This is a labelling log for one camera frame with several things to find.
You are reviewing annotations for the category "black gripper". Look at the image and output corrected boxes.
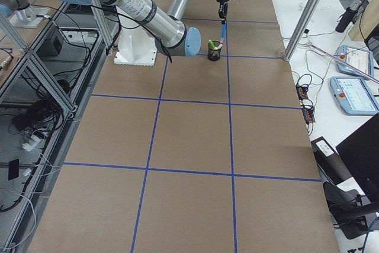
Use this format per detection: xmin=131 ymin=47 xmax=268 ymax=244
xmin=216 ymin=0 xmax=229 ymax=24

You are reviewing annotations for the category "blue marker pen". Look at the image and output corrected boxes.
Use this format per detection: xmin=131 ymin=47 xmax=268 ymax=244
xmin=220 ymin=23 xmax=226 ymax=43

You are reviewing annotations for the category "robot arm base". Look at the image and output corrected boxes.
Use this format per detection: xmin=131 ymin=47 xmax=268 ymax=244
xmin=1 ymin=0 xmax=41 ymax=28

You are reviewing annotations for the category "red capped white marker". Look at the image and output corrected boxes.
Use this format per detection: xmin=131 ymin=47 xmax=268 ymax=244
xmin=216 ymin=43 xmax=223 ymax=50

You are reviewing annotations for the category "green marker pen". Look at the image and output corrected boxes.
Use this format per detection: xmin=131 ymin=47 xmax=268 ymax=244
xmin=208 ymin=40 xmax=216 ymax=50

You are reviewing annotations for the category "black mesh pen cup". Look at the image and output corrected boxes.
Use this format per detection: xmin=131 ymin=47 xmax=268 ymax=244
xmin=207 ymin=41 xmax=221 ymax=62

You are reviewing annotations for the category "orange black usb hub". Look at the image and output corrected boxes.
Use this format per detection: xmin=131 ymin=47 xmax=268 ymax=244
xmin=296 ymin=85 xmax=308 ymax=100

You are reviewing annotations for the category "black water bottle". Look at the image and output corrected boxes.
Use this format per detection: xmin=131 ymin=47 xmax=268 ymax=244
xmin=335 ymin=0 xmax=362 ymax=33

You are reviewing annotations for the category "brown paper table cover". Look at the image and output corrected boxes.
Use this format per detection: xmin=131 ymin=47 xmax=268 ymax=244
xmin=28 ymin=0 xmax=339 ymax=252

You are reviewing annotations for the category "far teach pendant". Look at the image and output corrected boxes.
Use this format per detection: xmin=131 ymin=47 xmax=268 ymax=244
xmin=336 ymin=45 xmax=374 ymax=76

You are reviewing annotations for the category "teach pendant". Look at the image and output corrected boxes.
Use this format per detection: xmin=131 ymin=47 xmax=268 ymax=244
xmin=336 ymin=45 xmax=374 ymax=76
xmin=329 ymin=76 xmax=378 ymax=116

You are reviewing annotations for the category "near teach pendant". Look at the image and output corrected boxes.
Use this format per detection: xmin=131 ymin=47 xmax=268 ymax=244
xmin=329 ymin=76 xmax=378 ymax=116

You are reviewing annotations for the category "black power adapter box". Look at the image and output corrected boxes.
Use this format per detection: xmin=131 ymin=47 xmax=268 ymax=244
xmin=37 ymin=28 xmax=67 ymax=57

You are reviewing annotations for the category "black box with white label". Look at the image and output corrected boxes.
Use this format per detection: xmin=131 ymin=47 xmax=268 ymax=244
xmin=311 ymin=136 xmax=352 ymax=184

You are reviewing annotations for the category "black monitor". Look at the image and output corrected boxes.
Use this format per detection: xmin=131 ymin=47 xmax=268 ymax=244
xmin=336 ymin=114 xmax=378 ymax=201

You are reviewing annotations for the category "blue tape strip lengthwise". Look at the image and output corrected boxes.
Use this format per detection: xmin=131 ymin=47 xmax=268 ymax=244
xmin=222 ymin=0 xmax=239 ymax=253

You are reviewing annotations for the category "white power strip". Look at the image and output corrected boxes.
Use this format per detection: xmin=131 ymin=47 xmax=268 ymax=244
xmin=21 ymin=134 xmax=42 ymax=152

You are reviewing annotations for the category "black monitor stand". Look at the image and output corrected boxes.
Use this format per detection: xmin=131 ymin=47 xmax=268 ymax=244
xmin=323 ymin=182 xmax=378 ymax=240

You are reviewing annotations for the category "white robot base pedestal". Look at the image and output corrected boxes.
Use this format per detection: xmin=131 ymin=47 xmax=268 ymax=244
xmin=114 ymin=15 xmax=157 ymax=66

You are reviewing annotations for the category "aluminium frame post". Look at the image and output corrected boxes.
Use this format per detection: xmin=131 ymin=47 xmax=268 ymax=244
xmin=282 ymin=0 xmax=320 ymax=62

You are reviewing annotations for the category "aluminium side frame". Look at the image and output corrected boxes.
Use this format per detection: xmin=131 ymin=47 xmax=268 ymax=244
xmin=1 ymin=0 xmax=120 ymax=252

